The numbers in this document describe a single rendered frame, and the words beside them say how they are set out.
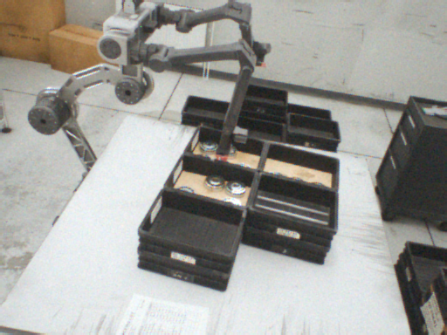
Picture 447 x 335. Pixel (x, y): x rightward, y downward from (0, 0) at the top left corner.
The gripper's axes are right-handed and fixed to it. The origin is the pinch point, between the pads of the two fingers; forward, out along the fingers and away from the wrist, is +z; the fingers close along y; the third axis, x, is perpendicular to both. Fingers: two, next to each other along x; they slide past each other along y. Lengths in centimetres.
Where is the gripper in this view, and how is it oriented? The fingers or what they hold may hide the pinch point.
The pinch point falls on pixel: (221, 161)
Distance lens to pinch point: 227.0
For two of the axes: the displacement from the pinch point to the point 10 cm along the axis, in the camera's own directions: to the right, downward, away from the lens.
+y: 2.3, -5.3, 8.2
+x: -9.6, -2.8, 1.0
